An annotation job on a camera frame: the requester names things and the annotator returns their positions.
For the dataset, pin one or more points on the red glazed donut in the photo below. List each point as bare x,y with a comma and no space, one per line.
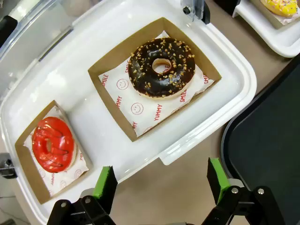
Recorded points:
53,145

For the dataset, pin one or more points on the clear plastic container lid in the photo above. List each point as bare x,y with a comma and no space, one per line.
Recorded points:
28,30

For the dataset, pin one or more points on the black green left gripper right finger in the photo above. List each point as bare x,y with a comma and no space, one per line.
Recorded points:
220,180

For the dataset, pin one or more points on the brown cardboard donut tray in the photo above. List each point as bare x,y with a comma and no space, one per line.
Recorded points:
47,159
276,20
154,79

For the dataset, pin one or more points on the large white plastic container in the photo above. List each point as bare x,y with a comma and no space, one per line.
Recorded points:
131,98

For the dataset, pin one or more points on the chocolate nut-sprinkled donut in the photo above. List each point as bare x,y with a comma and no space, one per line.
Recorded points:
161,68

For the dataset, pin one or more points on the small white plastic container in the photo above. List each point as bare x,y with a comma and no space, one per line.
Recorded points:
264,30

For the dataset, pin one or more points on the clear acrylic hinge bracket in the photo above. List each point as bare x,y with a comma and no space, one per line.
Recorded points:
194,9

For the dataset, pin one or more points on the yellow sprinkled donut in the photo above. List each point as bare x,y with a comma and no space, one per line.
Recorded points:
281,7

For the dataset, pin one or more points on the dark green serving tray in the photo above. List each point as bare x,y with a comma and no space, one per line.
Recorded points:
264,140

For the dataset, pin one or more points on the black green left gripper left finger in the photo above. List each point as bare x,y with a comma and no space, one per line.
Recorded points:
103,187

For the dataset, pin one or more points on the smiley printed paper liner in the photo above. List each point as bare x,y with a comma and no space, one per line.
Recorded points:
63,173
152,105

